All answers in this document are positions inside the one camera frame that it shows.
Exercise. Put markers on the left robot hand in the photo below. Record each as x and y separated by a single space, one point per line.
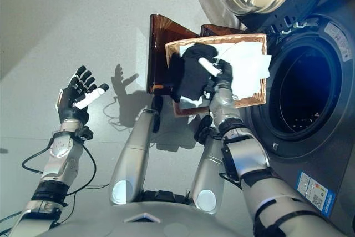
70 101

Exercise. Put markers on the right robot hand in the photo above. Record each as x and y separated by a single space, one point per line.
224 71

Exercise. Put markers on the white basket liner cloth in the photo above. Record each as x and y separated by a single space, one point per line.
247 65

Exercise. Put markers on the black garment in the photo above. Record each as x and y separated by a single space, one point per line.
191 76

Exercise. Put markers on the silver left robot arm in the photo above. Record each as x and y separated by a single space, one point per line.
61 159

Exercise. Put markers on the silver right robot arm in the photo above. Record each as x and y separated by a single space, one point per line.
249 159

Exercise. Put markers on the grey front-loading washing machine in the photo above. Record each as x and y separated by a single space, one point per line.
319 95

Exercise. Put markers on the woven wicker basket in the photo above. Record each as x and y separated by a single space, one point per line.
249 101

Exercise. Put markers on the black right robot foot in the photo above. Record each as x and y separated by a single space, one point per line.
203 128

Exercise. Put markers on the black robot foot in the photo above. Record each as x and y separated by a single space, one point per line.
203 128
157 106

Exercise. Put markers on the amber acrylic stool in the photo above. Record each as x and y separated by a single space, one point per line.
166 54

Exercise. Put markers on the black left robot foot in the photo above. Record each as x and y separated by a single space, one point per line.
157 106

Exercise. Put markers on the silver left robot leg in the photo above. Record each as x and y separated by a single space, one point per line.
133 153

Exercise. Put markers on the silver robot leg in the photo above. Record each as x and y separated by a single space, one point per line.
208 170
133 153

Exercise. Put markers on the silver right robot leg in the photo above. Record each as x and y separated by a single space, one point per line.
208 170

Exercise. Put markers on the grey robot torso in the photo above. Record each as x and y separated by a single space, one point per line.
138 223

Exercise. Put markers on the blue energy label sticker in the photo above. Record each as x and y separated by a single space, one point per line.
316 191

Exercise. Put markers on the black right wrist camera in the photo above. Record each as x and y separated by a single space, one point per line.
208 92

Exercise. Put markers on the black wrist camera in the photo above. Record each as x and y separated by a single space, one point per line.
208 92
84 133

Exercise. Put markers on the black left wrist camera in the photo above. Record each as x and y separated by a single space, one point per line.
84 133

